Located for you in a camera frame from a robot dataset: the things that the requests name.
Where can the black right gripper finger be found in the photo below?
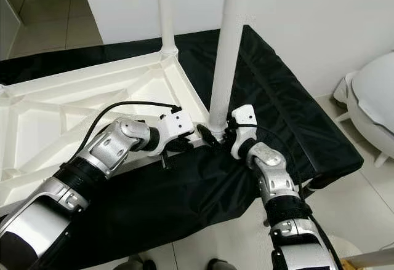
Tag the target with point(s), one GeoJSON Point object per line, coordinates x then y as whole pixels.
{"type": "Point", "coordinates": [208, 135]}

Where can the white plastic children table top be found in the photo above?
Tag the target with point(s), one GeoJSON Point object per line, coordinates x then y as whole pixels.
{"type": "Point", "coordinates": [49, 122]}

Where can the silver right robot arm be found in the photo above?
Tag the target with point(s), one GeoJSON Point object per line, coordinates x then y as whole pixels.
{"type": "Point", "coordinates": [274, 171]}

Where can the black table cloth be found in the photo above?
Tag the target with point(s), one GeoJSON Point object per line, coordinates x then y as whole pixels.
{"type": "Point", "coordinates": [301, 122]}

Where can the white plastic chair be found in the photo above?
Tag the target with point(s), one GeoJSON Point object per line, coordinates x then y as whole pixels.
{"type": "Point", "coordinates": [372, 98]}

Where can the white round bar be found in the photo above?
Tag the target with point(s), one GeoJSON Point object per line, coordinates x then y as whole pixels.
{"type": "Point", "coordinates": [369, 258]}

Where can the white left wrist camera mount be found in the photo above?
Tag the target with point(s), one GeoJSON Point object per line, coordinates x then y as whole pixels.
{"type": "Point", "coordinates": [178, 122]}

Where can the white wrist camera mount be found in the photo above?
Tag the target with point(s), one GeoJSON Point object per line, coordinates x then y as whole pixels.
{"type": "Point", "coordinates": [178, 122]}
{"type": "Point", "coordinates": [246, 116]}

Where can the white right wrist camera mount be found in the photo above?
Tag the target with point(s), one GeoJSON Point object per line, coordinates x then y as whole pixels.
{"type": "Point", "coordinates": [246, 116]}

